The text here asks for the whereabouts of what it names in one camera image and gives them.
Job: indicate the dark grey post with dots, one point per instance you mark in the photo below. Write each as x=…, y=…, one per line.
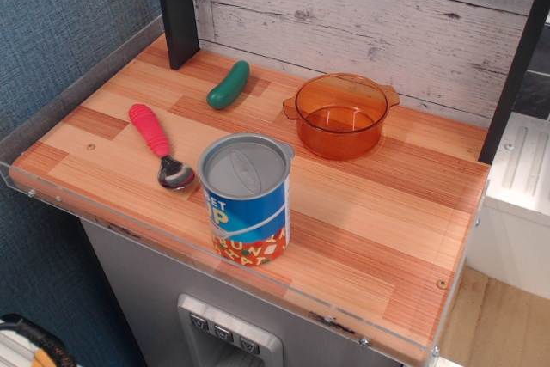
x=181, y=31
x=520, y=63

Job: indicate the white toy sink unit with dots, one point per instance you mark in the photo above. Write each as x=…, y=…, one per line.
x=510, y=238

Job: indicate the silver ice dispenser panel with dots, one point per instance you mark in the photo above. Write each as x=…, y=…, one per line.
x=217, y=338

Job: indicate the red handled metal spoon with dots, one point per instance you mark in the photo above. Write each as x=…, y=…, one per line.
x=172, y=174

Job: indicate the grey toy fridge cabinet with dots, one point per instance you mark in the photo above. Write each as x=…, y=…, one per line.
x=148, y=280

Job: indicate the clear acrylic table guard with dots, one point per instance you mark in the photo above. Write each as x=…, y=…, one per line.
x=377, y=243

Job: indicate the orange black object corner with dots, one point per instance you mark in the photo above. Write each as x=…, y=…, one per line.
x=24, y=343

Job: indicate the blue soup can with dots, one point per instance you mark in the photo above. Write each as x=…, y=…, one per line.
x=245, y=179

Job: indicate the dark grey right post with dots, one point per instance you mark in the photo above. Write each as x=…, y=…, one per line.
x=520, y=63

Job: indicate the orange transparent plastic pot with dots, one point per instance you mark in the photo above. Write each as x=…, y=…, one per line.
x=340, y=116

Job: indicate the green toy cucumber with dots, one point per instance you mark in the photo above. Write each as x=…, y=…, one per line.
x=229, y=89

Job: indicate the dark grey left post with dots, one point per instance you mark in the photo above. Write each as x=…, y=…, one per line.
x=181, y=31

